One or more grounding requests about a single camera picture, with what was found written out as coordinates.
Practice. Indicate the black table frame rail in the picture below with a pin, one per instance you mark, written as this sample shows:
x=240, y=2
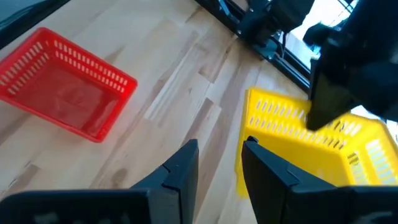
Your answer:
x=295, y=70

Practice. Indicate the red slotted plastic basket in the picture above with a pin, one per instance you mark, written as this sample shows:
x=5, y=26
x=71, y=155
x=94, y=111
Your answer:
x=62, y=93

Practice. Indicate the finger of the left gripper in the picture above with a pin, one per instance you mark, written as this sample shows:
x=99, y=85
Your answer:
x=323, y=99

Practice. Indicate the yellow slotted plastic basket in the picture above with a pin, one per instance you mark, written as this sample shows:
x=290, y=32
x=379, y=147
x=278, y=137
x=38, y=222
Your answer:
x=280, y=146

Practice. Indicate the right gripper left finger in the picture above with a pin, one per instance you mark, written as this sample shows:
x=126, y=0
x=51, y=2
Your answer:
x=177, y=180

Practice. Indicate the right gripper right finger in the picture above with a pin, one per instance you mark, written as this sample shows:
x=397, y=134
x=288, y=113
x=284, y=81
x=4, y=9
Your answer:
x=273, y=186

